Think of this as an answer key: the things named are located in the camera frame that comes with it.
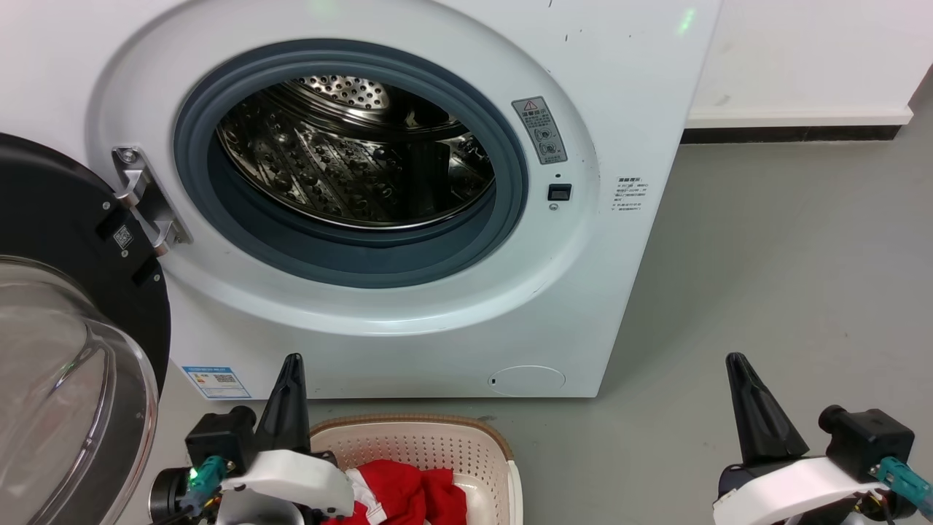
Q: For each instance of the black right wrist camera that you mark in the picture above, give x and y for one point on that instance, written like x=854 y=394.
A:
x=867 y=437

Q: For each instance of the blue white energy label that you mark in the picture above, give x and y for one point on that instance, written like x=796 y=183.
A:
x=216 y=382

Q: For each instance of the red and white garment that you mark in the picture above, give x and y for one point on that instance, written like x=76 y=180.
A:
x=415 y=496

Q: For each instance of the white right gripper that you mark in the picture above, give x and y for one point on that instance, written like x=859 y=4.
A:
x=794 y=488

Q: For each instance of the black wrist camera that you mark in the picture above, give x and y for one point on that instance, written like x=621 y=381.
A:
x=867 y=437
x=219 y=437

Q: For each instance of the black door latch socket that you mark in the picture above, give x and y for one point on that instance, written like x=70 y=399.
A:
x=560 y=192

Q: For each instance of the black baseboard strip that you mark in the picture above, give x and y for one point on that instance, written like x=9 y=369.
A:
x=794 y=135

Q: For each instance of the black glass washer door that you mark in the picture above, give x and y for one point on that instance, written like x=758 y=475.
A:
x=58 y=219

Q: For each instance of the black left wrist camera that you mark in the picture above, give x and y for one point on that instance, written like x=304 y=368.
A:
x=219 y=437

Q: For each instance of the small printed text label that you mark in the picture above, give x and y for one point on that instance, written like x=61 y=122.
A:
x=628 y=195

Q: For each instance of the small QR code sticker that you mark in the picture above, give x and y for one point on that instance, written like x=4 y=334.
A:
x=122 y=235

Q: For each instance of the teal right camera connector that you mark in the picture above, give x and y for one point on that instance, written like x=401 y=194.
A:
x=904 y=481

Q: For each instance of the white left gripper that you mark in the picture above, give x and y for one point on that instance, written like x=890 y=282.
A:
x=291 y=474

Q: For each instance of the stainless steel washing machine drum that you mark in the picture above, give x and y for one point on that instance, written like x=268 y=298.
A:
x=342 y=160

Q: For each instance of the grey rubber door gasket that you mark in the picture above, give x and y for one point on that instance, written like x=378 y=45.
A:
x=350 y=262

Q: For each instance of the grey warning sticker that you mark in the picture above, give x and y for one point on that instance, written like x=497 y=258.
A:
x=539 y=131

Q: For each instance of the teal camera connector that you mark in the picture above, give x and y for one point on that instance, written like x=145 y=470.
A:
x=904 y=481
x=204 y=477

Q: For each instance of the round white filter cover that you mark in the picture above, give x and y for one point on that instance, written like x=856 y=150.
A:
x=526 y=380

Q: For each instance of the cream perforated laundry basket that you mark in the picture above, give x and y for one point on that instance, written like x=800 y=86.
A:
x=423 y=441

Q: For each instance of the teal left camera connector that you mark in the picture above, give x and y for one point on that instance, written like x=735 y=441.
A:
x=204 y=477

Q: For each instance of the silver metal door hinge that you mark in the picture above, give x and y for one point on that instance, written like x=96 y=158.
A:
x=142 y=197

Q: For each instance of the white front-load washing machine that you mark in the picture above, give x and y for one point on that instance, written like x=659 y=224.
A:
x=612 y=292

